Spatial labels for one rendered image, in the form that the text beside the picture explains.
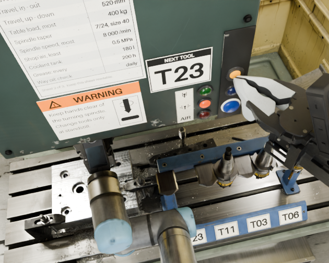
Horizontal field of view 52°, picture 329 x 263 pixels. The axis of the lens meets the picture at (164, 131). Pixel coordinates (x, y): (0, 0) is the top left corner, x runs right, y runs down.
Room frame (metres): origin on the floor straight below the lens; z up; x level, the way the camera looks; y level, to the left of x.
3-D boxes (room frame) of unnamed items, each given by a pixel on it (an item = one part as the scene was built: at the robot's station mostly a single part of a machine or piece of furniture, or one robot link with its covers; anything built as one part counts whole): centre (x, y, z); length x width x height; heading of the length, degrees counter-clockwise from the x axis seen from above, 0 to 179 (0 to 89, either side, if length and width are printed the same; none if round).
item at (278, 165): (0.44, -0.32, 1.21); 0.07 x 0.05 x 0.01; 5
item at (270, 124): (0.28, -0.16, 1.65); 0.09 x 0.05 x 0.02; 35
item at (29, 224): (0.43, 0.43, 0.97); 0.13 x 0.03 x 0.15; 95
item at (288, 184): (0.50, -0.42, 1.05); 0.10 x 0.05 x 0.30; 5
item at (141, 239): (0.27, 0.12, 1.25); 0.11 x 0.08 x 0.11; 94
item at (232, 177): (0.42, -0.15, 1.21); 0.06 x 0.06 x 0.03
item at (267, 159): (0.43, -0.26, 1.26); 0.04 x 0.04 x 0.07
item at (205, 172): (0.42, -0.10, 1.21); 0.07 x 0.05 x 0.01; 5
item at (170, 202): (0.46, 0.02, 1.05); 0.10 x 0.05 x 0.30; 5
